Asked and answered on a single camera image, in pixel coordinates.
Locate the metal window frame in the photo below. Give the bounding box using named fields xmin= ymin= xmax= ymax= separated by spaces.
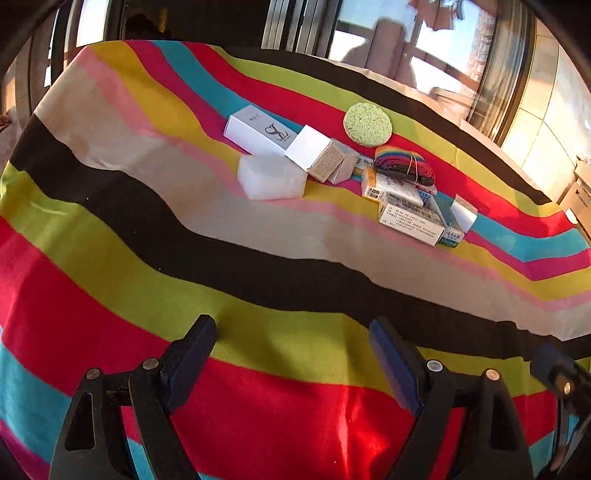
xmin=259 ymin=0 xmax=539 ymax=137

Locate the rainbow striped pouch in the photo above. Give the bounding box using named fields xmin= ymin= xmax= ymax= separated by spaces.
xmin=373 ymin=146 xmax=437 ymax=195

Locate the white silver packet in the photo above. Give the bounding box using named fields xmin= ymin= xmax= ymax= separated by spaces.
xmin=450 ymin=194 xmax=479 ymax=232

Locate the white box with black logo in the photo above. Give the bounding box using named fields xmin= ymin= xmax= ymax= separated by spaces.
xmin=223 ymin=104 xmax=305 ymax=156

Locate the green round sponge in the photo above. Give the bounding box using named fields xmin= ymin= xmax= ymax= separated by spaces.
xmin=343 ymin=102 xmax=393 ymax=148

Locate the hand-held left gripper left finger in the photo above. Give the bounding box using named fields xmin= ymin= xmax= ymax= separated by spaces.
xmin=48 ymin=314 xmax=218 ymax=480

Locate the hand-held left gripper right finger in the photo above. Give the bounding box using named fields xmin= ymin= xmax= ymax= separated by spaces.
xmin=368 ymin=316 xmax=534 ymax=480

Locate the white medicine box with text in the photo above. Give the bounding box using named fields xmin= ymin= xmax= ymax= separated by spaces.
xmin=379 ymin=194 xmax=447 ymax=247

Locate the blue and green medicine box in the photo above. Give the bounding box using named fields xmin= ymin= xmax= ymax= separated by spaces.
xmin=428 ymin=194 xmax=467 ymax=250

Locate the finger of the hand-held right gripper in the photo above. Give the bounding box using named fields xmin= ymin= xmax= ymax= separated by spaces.
xmin=530 ymin=342 xmax=591 ymax=416

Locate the white translucent block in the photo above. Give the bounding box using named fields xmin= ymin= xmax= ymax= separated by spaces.
xmin=237 ymin=154 xmax=308 ymax=200

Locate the colourful striped tablecloth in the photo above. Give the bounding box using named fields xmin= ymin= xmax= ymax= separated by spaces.
xmin=0 ymin=39 xmax=591 ymax=480

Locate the cardboard box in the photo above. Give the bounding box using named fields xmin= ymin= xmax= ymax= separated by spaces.
xmin=556 ymin=154 xmax=591 ymax=232

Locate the yellow and white medicine box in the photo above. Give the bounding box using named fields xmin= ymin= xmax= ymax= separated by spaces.
xmin=361 ymin=166 xmax=426 ymax=206

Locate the white box with saxophone print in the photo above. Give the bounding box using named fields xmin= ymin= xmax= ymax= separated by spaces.
xmin=285 ymin=124 xmax=347 ymax=183

